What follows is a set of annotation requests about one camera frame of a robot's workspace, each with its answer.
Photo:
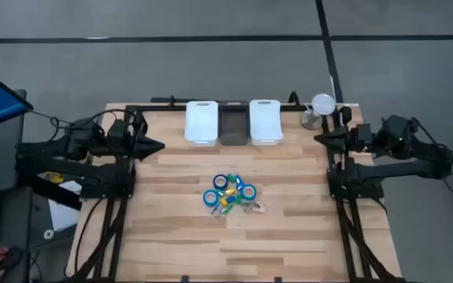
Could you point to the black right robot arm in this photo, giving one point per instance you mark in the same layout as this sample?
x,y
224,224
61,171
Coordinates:
x,y
399,169

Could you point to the white paper sheet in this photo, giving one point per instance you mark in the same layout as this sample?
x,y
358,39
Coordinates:
x,y
63,216

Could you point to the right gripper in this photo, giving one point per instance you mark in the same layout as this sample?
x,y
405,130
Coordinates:
x,y
358,143

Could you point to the black aluminium table frame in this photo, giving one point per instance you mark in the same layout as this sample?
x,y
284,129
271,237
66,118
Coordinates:
x,y
159,107

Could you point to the grey translucent plastic bin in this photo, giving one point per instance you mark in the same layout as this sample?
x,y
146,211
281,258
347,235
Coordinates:
x,y
233,123

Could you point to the grey desk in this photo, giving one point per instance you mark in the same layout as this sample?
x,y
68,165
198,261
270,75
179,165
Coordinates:
x,y
2,165

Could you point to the pink staple remover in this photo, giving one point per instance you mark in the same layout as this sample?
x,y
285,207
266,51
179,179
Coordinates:
x,y
260,208

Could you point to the white plastic bin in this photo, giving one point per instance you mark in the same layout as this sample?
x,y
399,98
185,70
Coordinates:
x,y
266,122
201,122

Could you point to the black diagonal bar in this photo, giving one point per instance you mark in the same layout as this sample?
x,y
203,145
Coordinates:
x,y
53,194

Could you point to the white mushroom lamp brass base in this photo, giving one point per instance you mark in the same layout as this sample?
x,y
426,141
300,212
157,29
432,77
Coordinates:
x,y
323,104

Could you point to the grey staple remover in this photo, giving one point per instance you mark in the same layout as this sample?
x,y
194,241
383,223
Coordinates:
x,y
220,212
214,208

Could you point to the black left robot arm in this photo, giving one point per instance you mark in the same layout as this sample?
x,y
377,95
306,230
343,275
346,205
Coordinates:
x,y
93,173

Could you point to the blue mini stapler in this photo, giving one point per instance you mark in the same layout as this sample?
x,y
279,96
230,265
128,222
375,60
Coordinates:
x,y
231,199
239,183

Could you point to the small white tape roll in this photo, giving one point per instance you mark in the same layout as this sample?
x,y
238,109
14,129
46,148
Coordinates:
x,y
44,234

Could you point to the green mini stapler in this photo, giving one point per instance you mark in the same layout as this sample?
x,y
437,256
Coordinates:
x,y
231,177
238,199
229,208
220,192

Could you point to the black computer mouse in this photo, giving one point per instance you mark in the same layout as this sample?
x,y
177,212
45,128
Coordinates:
x,y
12,257

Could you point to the light blue tape roll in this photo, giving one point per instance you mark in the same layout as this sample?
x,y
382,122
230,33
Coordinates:
x,y
243,192
205,198

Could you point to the yellow mini stapler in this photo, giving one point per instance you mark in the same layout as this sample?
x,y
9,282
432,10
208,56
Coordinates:
x,y
224,202
230,191

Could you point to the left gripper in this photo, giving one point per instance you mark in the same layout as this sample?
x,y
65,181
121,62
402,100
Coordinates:
x,y
130,147

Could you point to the beige staple remover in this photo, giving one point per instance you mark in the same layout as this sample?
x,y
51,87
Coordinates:
x,y
248,206

